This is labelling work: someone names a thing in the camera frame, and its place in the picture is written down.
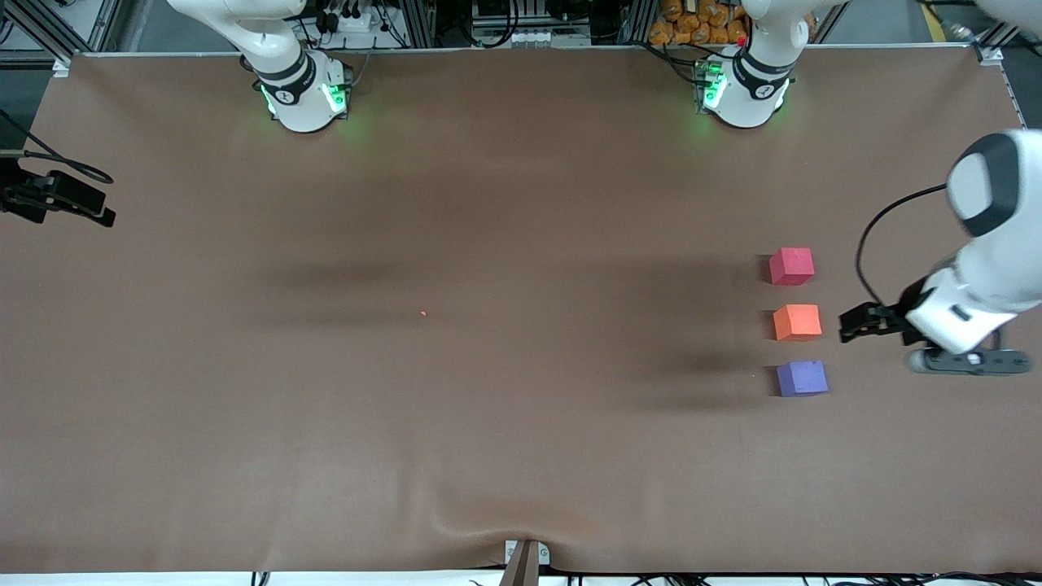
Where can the pile of orange objects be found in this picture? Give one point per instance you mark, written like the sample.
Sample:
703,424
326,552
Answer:
696,23

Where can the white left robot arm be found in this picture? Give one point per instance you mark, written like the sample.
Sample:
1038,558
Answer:
753,94

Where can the red foam block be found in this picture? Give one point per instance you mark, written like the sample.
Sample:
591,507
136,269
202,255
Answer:
791,267

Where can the white power strip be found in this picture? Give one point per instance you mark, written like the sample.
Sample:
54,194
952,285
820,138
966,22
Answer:
356,23

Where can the metal corner bracket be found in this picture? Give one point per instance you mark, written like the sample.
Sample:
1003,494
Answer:
990,55
62,67

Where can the brown table mat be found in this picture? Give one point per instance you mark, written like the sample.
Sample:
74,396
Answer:
521,448

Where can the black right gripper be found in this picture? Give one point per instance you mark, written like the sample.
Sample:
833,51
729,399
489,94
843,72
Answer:
39,195

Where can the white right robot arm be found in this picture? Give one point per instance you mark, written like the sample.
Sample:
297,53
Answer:
297,98

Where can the aluminium frame profile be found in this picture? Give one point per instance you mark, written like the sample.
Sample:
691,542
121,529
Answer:
49,28
997,41
639,20
417,23

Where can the metal mount bracket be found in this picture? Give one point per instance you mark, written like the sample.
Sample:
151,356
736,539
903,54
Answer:
526,561

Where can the orange foam block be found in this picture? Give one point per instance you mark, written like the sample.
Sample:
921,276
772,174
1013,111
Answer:
796,322

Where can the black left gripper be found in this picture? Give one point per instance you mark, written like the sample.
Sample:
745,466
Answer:
898,316

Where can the white connector block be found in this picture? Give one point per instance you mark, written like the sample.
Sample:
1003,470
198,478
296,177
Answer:
527,37

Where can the purple foam block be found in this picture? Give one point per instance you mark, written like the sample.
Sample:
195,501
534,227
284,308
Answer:
802,379

